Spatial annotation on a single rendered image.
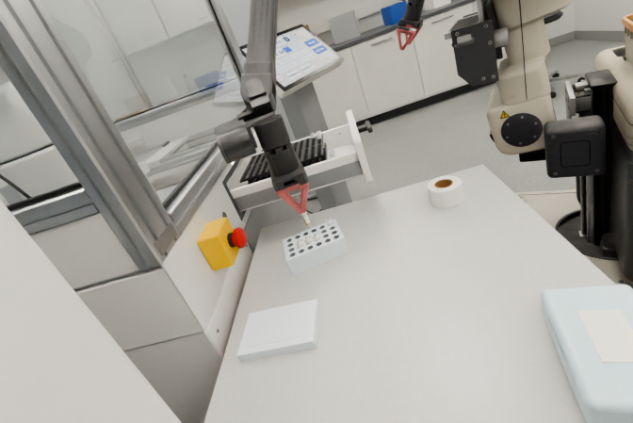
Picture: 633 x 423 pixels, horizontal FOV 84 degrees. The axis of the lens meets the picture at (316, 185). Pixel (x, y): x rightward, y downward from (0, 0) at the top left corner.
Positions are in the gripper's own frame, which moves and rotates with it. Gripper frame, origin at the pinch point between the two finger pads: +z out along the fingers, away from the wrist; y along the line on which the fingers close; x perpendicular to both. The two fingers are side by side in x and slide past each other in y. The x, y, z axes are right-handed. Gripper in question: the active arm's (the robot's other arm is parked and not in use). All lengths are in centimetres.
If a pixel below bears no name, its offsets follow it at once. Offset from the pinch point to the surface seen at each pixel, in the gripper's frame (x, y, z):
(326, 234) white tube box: 3.0, 2.5, 6.4
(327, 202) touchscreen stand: 13, -120, 60
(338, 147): 16.2, -34.5, 1.9
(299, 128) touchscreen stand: 11, -120, 13
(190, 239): -20.1, 7.9, -5.7
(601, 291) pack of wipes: 30.3, 38.0, 5.6
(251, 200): -11.2, -15.4, 0.4
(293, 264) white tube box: -5.2, 6.4, 7.8
